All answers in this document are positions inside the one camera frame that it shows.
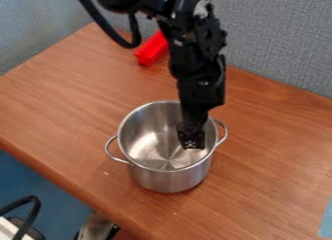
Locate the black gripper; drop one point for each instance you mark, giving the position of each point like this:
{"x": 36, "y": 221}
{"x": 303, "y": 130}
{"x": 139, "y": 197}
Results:
{"x": 202, "y": 92}

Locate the red plastic block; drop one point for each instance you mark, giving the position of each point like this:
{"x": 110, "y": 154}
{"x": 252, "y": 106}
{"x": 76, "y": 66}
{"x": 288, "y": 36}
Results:
{"x": 152, "y": 49}

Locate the stainless steel pot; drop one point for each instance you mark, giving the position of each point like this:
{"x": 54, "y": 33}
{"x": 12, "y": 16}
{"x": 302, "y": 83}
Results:
{"x": 147, "y": 146}

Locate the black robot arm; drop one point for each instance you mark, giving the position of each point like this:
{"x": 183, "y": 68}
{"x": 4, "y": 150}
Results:
{"x": 195, "y": 39}

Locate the grey black object under table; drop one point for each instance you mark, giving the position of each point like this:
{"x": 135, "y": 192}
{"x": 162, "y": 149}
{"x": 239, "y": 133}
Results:
{"x": 98, "y": 228}

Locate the white black device corner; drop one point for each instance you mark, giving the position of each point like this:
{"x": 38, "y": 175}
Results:
{"x": 10, "y": 227}

